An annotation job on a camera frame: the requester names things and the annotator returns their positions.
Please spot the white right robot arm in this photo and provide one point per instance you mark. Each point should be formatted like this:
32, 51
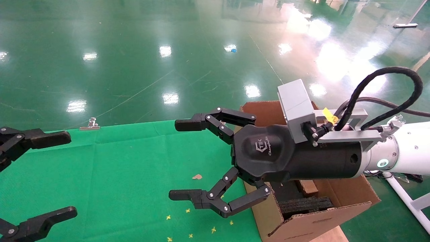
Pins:
410, 148

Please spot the white table foot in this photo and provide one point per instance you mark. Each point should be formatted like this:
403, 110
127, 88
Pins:
404, 25

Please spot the large open cardboard carton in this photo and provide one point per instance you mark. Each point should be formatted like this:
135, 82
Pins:
319, 223

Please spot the green tablecloth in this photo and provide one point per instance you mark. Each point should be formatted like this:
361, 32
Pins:
117, 168

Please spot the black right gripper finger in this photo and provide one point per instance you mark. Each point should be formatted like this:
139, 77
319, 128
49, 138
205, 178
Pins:
208, 121
215, 201

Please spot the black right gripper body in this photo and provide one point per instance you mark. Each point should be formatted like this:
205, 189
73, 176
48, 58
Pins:
302, 161

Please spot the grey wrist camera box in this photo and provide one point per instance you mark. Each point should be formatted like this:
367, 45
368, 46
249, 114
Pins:
295, 107

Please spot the small brown cardboard box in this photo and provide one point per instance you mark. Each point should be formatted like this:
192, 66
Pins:
307, 188

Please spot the small cardboard scrap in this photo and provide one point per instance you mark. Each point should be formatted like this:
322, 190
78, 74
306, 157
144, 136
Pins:
197, 176

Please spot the silver binder clip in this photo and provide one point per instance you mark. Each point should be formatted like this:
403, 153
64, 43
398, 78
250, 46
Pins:
89, 125

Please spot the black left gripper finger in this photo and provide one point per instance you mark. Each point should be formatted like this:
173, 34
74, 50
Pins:
43, 222
43, 138

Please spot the grey metal camera bracket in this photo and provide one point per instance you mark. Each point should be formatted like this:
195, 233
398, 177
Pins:
349, 136

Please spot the white metal table frame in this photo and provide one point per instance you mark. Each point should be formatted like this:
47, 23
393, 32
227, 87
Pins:
403, 196

